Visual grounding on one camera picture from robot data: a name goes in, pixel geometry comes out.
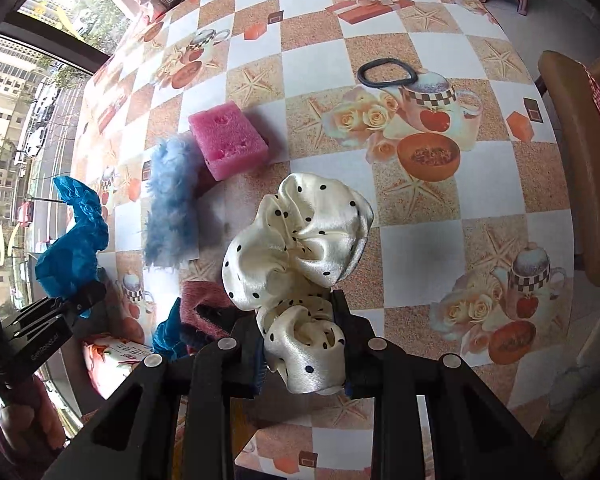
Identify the light blue fluffy scrunchie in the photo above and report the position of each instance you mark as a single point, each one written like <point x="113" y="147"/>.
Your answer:
<point x="172" y="210"/>

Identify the floral printed box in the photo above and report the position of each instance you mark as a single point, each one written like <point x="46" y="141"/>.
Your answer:
<point x="110" y="360"/>

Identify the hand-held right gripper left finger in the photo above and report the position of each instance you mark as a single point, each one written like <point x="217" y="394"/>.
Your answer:
<point x="258" y="375"/>

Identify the pink sponge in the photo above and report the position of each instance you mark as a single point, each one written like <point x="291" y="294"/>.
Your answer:
<point x="227" y="137"/>

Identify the cream polka dot scrunchie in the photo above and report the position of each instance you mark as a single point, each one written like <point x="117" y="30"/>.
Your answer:
<point x="300" y="230"/>

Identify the person's left hand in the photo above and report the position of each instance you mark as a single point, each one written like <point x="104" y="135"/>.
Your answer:
<point x="25" y="425"/>

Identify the brown wooden chair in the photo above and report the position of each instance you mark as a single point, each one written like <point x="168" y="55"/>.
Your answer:
<point x="575" y="160"/>

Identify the checkered printed tablecloth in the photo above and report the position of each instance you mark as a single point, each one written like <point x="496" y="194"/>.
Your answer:
<point x="430" y="240"/>

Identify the pink fuzzy scrunchie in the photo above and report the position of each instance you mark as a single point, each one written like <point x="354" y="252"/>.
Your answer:
<point x="200" y="295"/>

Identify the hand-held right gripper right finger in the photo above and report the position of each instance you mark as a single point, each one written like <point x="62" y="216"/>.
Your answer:
<point x="355" y="360"/>

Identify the blue cloth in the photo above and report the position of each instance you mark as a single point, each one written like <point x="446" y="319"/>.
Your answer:
<point x="75" y="245"/>
<point x="167" y="335"/>

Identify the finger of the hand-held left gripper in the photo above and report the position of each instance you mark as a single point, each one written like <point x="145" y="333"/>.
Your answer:
<point x="75" y="300"/>

